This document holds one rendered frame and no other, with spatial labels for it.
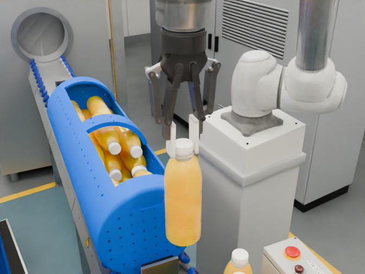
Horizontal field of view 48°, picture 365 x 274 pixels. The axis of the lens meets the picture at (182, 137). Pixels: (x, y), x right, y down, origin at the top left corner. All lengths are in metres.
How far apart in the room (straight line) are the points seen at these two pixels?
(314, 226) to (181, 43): 2.41
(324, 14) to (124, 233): 0.81
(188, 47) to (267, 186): 1.06
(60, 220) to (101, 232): 1.92
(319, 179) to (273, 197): 1.27
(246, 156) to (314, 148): 1.30
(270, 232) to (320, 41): 0.85
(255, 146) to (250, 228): 0.38
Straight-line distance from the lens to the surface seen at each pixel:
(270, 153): 1.56
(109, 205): 1.05
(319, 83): 1.42
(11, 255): 2.59
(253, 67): 1.47
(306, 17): 1.29
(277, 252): 1.08
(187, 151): 0.76
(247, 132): 1.53
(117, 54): 2.38
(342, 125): 2.87
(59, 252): 2.74
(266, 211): 1.73
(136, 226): 1.09
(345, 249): 2.84
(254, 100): 1.51
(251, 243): 1.78
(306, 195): 2.94
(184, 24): 0.64
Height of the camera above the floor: 1.83
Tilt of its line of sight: 28 degrees down
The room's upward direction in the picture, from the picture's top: straight up
